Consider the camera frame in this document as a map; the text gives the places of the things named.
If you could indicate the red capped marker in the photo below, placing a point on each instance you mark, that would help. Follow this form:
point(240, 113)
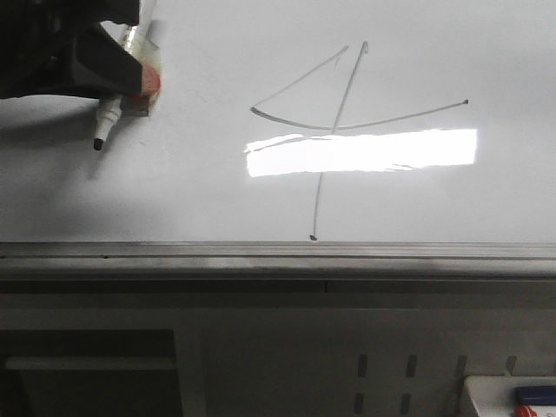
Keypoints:
point(534, 411)

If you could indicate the grey perforated stand panel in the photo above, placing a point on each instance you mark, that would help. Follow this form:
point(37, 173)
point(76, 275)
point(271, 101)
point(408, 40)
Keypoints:
point(267, 348)

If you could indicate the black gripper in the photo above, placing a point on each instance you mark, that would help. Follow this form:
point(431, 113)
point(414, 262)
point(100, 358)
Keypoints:
point(60, 48)

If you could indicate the blue capped marker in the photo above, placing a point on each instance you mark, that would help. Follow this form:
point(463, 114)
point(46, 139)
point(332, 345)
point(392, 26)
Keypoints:
point(541, 396)

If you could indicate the white whiteboard with aluminium frame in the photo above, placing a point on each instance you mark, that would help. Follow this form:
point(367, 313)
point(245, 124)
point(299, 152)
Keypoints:
point(410, 136)

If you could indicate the white marker tray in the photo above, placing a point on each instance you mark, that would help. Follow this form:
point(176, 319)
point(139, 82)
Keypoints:
point(494, 395)

